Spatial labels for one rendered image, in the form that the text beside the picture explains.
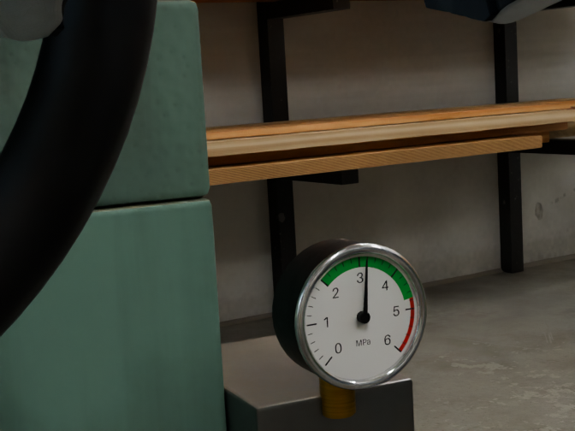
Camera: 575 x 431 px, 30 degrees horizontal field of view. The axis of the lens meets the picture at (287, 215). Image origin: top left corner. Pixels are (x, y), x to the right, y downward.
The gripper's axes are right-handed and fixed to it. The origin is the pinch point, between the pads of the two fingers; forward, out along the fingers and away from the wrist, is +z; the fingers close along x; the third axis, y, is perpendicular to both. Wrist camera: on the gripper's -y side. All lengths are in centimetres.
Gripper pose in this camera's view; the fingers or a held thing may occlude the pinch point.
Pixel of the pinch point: (264, 11)
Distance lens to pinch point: 13.7
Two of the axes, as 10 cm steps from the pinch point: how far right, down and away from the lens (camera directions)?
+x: -9.1, 1.0, -4.1
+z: -3.7, 2.5, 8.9
